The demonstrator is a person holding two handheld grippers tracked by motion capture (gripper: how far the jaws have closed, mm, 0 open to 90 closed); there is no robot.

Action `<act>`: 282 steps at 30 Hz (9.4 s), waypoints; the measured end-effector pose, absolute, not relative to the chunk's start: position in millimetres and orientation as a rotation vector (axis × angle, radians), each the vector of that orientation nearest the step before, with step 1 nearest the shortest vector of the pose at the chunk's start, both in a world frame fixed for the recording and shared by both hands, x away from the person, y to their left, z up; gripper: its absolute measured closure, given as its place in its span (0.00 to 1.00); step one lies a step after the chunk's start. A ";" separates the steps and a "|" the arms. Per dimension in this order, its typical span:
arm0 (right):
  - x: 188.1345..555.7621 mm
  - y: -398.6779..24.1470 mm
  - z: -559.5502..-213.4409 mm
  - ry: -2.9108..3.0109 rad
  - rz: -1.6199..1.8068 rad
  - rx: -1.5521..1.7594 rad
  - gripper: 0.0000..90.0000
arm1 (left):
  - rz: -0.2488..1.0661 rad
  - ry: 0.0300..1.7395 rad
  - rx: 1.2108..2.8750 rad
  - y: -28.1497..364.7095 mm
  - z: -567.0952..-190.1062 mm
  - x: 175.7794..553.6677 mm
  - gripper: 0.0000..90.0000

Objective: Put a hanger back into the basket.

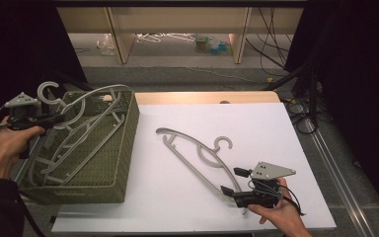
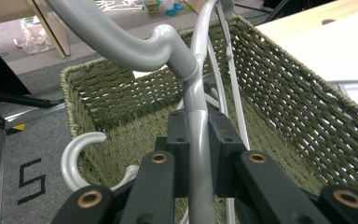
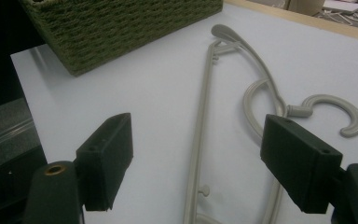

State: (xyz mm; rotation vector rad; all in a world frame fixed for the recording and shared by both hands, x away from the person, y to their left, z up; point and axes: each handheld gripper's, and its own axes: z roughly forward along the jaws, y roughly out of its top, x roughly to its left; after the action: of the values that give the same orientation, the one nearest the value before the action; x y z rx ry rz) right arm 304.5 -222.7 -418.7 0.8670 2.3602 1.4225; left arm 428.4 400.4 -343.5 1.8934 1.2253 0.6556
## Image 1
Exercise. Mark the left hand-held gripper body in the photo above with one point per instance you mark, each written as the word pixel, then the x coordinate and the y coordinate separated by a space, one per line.
pixel 21 100

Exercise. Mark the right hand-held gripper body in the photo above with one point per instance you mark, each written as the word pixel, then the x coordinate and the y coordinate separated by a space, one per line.
pixel 269 170

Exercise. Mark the grey plastic clothes hanger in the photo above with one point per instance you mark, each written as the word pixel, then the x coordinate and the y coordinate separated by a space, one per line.
pixel 40 92
pixel 95 149
pixel 169 131

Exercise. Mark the green woven basket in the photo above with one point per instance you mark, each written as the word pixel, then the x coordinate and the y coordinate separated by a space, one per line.
pixel 112 158

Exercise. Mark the person's left hand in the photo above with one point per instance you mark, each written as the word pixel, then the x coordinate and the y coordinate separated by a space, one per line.
pixel 8 148

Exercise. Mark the person's right hand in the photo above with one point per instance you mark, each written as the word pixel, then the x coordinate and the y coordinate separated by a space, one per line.
pixel 284 217

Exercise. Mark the white table mat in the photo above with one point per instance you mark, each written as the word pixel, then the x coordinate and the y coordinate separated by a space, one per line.
pixel 260 131

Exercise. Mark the dark curtain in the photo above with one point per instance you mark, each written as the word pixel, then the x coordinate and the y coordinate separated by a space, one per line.
pixel 358 82
pixel 16 49

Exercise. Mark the small dark table grommet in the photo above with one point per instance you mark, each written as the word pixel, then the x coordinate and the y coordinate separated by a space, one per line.
pixel 224 102

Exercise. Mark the clear plastic bag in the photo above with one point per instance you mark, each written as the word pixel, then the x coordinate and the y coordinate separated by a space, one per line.
pixel 107 44

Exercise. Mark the colourful toy pile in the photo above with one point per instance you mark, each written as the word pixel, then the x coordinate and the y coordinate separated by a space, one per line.
pixel 215 46

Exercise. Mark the light wooden bench frame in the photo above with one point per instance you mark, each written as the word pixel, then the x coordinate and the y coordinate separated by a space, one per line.
pixel 121 42

